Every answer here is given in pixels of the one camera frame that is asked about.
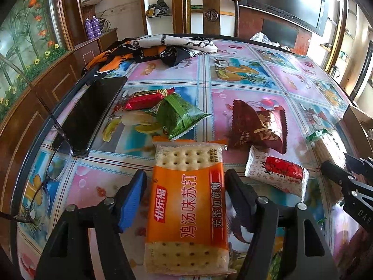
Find eyeglasses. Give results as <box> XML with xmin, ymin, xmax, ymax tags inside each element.
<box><xmin>0</xmin><ymin>55</ymin><xmax>74</xmax><ymax>226</ymax></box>

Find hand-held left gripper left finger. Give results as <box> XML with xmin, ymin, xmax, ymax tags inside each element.
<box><xmin>35</xmin><ymin>170</ymin><xmax>148</xmax><ymax>280</ymax></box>

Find black smartphone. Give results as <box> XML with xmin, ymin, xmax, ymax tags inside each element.
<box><xmin>52</xmin><ymin>76</ymin><xmax>129</xmax><ymax>158</ymax></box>

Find orange cracker packet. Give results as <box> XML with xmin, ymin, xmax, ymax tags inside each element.
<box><xmin>144</xmin><ymin>136</ymin><xmax>237</xmax><ymax>277</ymax></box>

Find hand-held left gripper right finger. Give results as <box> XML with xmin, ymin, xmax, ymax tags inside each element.
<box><xmin>224</xmin><ymin>168</ymin><xmax>340</xmax><ymax>280</ymax></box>

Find green triangular snack packet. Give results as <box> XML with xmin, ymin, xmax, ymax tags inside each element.
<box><xmin>149</xmin><ymin>93</ymin><xmax>212</xmax><ymax>140</ymax></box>

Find clear wafer packet green ends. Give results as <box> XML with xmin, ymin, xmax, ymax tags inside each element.
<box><xmin>306</xmin><ymin>128</ymin><xmax>349</xmax><ymax>203</ymax></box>

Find clutter pile on shelf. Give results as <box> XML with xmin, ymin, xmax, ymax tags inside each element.
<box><xmin>146</xmin><ymin>0</ymin><xmax>171</xmax><ymax>17</ymax></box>

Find cardboard box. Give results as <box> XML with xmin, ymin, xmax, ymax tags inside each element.
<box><xmin>342</xmin><ymin>105</ymin><xmax>373</xmax><ymax>141</ymax></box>

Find flower wall mural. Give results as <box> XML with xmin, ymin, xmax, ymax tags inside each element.
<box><xmin>0</xmin><ymin>0</ymin><xmax>69</xmax><ymax>123</ymax></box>

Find red candy packet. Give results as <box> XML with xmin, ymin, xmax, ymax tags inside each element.
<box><xmin>122</xmin><ymin>87</ymin><xmax>175</xmax><ymax>112</ymax></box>

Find dark red snack packet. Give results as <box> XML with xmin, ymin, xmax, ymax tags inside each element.
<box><xmin>226</xmin><ymin>99</ymin><xmax>288</xmax><ymax>155</ymax></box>

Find wooden chair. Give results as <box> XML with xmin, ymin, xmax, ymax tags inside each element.
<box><xmin>176</xmin><ymin>0</ymin><xmax>244</xmax><ymax>37</ymax></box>

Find black panel under television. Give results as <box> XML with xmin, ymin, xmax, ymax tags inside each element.
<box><xmin>261</xmin><ymin>18</ymin><xmax>299</xmax><ymax>49</ymax></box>

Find patterned orange black scarf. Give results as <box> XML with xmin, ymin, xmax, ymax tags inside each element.
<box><xmin>80</xmin><ymin>33</ymin><xmax>218</xmax><ymax>80</ymax></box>

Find wooden sideboard cabinet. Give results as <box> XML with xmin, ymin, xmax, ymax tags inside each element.
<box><xmin>0</xmin><ymin>28</ymin><xmax>119</xmax><ymax>182</ymax></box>

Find white red snack packet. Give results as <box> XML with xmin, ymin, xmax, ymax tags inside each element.
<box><xmin>244</xmin><ymin>145</ymin><xmax>310</xmax><ymax>198</ymax></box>

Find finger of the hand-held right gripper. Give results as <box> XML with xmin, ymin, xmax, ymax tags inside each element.
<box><xmin>321</xmin><ymin>160</ymin><xmax>358</xmax><ymax>195</ymax></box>
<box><xmin>343</xmin><ymin>152</ymin><xmax>373</xmax><ymax>182</ymax></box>

